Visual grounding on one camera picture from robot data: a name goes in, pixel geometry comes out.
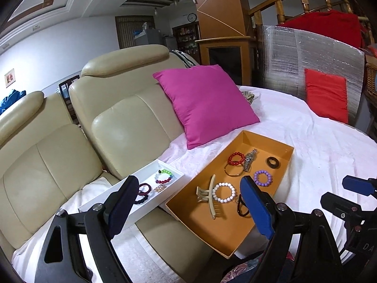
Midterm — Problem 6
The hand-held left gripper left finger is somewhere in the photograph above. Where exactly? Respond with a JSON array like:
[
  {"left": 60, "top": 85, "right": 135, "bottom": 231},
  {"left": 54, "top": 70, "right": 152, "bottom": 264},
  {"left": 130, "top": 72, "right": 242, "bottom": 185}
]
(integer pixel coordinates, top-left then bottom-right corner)
[{"left": 35, "top": 175, "right": 140, "bottom": 283}]

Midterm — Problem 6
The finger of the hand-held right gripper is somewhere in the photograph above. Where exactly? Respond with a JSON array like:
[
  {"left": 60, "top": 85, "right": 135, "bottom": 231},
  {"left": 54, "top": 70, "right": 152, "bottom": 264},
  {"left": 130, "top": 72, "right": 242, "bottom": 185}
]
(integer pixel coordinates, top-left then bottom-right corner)
[
  {"left": 342, "top": 175, "right": 377, "bottom": 197},
  {"left": 320, "top": 192, "right": 367, "bottom": 223}
]

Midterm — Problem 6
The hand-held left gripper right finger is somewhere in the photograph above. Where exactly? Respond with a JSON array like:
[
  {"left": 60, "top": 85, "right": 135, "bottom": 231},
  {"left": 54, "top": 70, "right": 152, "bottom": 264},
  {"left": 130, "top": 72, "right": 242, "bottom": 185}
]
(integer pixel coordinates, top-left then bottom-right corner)
[{"left": 239, "top": 176, "right": 345, "bottom": 283}]

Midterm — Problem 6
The thin black hair tie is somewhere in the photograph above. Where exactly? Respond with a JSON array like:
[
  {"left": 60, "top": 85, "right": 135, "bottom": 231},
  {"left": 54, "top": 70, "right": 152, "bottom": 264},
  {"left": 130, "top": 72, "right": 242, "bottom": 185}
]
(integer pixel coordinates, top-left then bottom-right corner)
[{"left": 236, "top": 194, "right": 251, "bottom": 218}]

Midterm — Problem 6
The orange cardboard box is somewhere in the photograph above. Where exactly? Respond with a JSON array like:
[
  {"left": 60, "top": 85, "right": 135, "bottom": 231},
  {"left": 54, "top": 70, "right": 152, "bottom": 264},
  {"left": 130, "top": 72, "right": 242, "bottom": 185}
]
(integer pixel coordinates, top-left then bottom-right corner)
[{"left": 165, "top": 130, "right": 294, "bottom": 257}]

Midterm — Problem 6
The white tray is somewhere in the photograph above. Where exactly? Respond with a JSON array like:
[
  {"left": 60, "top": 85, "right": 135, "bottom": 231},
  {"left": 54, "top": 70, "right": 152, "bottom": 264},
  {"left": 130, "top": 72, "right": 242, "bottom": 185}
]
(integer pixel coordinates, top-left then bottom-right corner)
[{"left": 78, "top": 158, "right": 185, "bottom": 232}]

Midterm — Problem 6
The gold bangle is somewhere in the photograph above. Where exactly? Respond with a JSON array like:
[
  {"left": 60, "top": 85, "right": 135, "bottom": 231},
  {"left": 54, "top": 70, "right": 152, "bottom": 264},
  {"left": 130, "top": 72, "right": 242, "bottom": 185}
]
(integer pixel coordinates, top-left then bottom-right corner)
[{"left": 224, "top": 165, "right": 245, "bottom": 177}]

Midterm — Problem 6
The silver wristwatch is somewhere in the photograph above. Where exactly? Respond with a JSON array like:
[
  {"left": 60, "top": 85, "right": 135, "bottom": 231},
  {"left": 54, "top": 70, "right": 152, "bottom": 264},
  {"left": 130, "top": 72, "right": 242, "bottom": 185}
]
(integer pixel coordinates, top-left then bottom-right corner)
[{"left": 242, "top": 149, "right": 258, "bottom": 173}]

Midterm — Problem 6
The beige hair claw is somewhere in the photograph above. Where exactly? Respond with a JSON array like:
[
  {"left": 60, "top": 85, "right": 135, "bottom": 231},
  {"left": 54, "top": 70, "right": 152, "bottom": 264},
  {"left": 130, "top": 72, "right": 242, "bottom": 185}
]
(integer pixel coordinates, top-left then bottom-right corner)
[{"left": 196, "top": 175, "right": 218, "bottom": 220}]

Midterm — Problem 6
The floral clothing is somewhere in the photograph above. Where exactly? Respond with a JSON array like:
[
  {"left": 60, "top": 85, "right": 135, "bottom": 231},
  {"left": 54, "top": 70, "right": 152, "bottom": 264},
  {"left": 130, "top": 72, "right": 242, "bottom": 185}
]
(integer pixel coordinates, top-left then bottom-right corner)
[{"left": 219, "top": 250, "right": 295, "bottom": 283}]

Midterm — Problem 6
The beige leather sofa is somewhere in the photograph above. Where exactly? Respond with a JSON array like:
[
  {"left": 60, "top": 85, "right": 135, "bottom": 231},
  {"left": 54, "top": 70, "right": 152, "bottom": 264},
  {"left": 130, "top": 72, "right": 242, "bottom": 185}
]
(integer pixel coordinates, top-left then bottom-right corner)
[{"left": 0, "top": 44, "right": 213, "bottom": 275}]

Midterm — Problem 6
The red pillow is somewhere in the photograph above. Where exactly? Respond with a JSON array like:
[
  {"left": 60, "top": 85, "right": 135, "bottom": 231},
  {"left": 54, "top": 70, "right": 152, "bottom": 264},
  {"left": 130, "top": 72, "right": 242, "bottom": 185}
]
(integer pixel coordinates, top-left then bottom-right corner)
[{"left": 304, "top": 68, "right": 349, "bottom": 124}]

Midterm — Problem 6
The wicker basket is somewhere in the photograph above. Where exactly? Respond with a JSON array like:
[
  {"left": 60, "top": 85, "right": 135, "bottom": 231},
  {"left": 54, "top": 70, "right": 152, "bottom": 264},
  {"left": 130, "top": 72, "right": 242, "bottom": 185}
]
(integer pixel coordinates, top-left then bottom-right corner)
[{"left": 364, "top": 62, "right": 377, "bottom": 101}]

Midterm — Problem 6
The patterned beige cloth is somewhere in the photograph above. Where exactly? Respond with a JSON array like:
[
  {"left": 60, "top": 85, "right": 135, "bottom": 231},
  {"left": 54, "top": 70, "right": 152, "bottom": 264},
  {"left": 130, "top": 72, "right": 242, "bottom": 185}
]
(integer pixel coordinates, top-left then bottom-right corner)
[{"left": 242, "top": 90, "right": 261, "bottom": 105}]

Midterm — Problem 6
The magenta pillow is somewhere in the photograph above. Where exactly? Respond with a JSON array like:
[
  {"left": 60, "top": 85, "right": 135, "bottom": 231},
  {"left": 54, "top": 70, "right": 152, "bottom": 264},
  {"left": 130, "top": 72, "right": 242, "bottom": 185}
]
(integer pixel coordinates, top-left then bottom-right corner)
[{"left": 152, "top": 64, "right": 261, "bottom": 150}]

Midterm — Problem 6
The dark wooden chair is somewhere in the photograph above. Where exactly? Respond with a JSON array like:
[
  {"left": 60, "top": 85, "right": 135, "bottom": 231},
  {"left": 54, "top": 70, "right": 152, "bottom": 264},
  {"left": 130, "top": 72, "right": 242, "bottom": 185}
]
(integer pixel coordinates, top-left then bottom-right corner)
[{"left": 58, "top": 75, "right": 83, "bottom": 129}]

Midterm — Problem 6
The silver foil board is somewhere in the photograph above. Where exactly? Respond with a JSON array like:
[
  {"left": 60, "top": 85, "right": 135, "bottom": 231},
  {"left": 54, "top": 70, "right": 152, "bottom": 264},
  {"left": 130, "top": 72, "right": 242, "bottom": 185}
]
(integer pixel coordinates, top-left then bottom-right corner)
[{"left": 255, "top": 25, "right": 366, "bottom": 127}]

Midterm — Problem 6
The wooden glass-door cabinet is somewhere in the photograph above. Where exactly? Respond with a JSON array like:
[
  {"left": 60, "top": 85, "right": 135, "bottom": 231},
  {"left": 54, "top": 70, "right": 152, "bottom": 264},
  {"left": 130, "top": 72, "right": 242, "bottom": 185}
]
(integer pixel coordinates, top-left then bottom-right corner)
[{"left": 196, "top": 35, "right": 257, "bottom": 86}]

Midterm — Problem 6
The blue cloth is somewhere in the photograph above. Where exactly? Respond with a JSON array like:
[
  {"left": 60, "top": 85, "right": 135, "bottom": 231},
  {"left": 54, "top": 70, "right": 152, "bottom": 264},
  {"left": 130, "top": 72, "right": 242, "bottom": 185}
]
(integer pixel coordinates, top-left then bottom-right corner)
[{"left": 0, "top": 88, "right": 28, "bottom": 115}]

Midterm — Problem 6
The striped cloth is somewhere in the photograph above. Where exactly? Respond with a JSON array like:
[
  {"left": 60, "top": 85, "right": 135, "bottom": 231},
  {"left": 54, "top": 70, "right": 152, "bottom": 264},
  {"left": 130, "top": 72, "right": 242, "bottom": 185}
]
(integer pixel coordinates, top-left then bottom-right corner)
[{"left": 171, "top": 50, "right": 201, "bottom": 68}]

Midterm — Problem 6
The red cloth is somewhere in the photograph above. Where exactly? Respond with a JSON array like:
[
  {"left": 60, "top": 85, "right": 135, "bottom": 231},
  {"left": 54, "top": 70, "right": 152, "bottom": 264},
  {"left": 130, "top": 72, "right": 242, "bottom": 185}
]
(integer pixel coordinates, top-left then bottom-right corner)
[{"left": 277, "top": 9, "right": 364, "bottom": 49}]

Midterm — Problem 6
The grey refrigerator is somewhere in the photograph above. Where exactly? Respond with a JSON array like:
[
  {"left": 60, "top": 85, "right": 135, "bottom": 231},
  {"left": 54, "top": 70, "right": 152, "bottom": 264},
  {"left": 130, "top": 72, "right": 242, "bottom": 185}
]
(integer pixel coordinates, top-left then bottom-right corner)
[{"left": 134, "top": 28, "right": 162, "bottom": 49}]

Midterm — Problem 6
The dark wooden shelf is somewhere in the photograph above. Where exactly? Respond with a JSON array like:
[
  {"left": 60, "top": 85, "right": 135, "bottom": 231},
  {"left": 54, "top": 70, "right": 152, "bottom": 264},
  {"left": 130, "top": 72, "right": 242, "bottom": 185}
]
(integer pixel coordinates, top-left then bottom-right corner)
[{"left": 172, "top": 24, "right": 201, "bottom": 65}]

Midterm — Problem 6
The wooden pillar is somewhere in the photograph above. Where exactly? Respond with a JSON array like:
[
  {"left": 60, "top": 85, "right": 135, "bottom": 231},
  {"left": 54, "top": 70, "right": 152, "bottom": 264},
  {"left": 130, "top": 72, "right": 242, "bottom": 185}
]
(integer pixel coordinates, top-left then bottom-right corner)
[{"left": 191, "top": 0, "right": 251, "bottom": 39}]

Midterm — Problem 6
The purple bead bracelet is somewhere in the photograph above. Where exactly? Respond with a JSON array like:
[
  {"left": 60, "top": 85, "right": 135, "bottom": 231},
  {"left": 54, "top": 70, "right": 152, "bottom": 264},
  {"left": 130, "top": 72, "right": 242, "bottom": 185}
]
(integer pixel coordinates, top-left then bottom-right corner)
[{"left": 253, "top": 170, "right": 273, "bottom": 187}]

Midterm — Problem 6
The white bead bracelet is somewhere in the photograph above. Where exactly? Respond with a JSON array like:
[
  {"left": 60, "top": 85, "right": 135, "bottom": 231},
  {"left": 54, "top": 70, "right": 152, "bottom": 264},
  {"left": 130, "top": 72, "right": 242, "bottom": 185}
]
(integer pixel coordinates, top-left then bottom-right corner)
[{"left": 212, "top": 182, "right": 237, "bottom": 203}]

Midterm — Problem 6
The multicoloured bead bracelet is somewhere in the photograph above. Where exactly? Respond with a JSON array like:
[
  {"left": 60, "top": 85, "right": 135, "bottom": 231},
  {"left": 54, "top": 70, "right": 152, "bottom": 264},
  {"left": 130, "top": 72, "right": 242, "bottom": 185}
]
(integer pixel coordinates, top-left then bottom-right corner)
[{"left": 155, "top": 169, "right": 172, "bottom": 184}]

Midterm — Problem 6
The red bead bracelet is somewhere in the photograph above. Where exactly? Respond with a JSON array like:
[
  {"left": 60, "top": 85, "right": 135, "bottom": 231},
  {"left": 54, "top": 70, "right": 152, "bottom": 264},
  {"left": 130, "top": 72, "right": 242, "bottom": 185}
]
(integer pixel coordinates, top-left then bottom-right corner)
[{"left": 227, "top": 152, "right": 246, "bottom": 168}]

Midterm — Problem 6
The small wall picture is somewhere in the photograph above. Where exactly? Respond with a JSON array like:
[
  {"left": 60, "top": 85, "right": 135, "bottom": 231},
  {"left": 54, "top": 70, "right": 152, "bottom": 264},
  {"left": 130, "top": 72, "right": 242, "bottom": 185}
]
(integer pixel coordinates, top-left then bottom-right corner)
[{"left": 4, "top": 68, "right": 15, "bottom": 88}]

